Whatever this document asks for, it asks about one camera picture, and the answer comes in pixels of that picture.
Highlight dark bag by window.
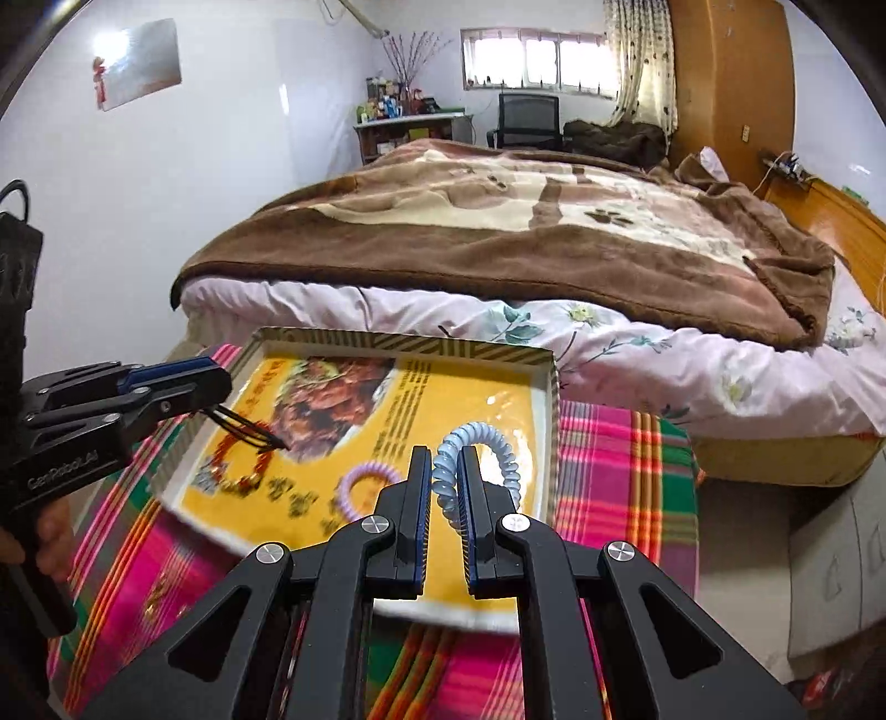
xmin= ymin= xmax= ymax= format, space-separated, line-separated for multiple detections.
xmin=563 ymin=120 xmax=667 ymax=169

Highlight grey drawer nightstand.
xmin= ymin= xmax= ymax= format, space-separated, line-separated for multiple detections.
xmin=789 ymin=453 xmax=884 ymax=657

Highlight dried branches in vase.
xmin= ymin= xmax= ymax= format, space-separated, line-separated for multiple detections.
xmin=382 ymin=30 xmax=451 ymax=99

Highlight wooden desk shelf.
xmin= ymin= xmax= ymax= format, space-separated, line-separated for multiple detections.
xmin=353 ymin=112 xmax=475 ymax=165

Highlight black office chair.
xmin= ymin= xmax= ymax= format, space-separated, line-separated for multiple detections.
xmin=487 ymin=91 xmax=563 ymax=152

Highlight wall poster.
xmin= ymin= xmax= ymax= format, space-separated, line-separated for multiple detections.
xmin=91 ymin=18 xmax=182 ymax=111

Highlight black hair tie round charm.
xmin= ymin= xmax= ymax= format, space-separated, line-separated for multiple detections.
xmin=203 ymin=405 xmax=289 ymax=451

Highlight person's left hand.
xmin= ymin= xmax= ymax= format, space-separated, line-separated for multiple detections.
xmin=0 ymin=498 xmax=74 ymax=582

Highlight yellow striped tray box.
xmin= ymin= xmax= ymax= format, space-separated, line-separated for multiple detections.
xmin=150 ymin=325 xmax=563 ymax=635

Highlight patterned curtain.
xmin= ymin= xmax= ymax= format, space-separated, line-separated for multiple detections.
xmin=604 ymin=0 xmax=679 ymax=141

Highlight window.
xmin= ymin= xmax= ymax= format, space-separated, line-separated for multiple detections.
xmin=461 ymin=28 xmax=619 ymax=99

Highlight wooden headboard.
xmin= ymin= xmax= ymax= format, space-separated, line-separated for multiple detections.
xmin=764 ymin=176 xmax=886 ymax=313

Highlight wooden wardrobe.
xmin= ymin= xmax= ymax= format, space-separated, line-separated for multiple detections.
xmin=670 ymin=0 xmax=795 ymax=188

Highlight brown plush blanket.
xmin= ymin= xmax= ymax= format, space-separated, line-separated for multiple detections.
xmin=171 ymin=140 xmax=835 ymax=351

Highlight bed with floral sheet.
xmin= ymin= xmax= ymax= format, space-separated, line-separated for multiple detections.
xmin=169 ymin=244 xmax=884 ymax=486

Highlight red bead bracelet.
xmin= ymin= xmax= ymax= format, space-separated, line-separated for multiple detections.
xmin=207 ymin=418 xmax=276 ymax=492

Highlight purple spiral hair tie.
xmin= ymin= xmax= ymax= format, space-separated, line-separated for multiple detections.
xmin=334 ymin=460 xmax=404 ymax=522

